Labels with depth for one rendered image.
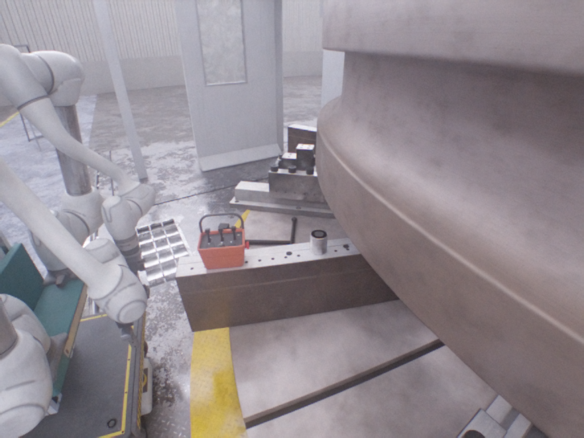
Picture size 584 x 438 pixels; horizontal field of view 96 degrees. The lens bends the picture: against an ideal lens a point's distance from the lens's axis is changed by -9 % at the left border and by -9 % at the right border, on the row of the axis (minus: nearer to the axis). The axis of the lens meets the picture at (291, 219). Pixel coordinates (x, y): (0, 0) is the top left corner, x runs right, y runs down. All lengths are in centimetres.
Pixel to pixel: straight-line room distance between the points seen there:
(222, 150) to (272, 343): 328
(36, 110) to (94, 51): 1313
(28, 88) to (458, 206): 130
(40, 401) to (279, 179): 184
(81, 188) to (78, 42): 1297
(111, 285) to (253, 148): 384
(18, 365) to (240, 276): 81
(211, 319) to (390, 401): 88
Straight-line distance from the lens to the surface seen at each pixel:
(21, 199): 85
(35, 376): 90
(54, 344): 119
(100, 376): 161
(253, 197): 246
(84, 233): 148
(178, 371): 187
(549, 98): 77
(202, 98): 411
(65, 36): 1435
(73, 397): 161
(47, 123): 120
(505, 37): 67
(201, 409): 173
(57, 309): 137
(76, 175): 144
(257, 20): 435
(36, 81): 122
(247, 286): 136
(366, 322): 160
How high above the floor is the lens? 154
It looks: 32 degrees down
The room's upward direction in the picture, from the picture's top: straight up
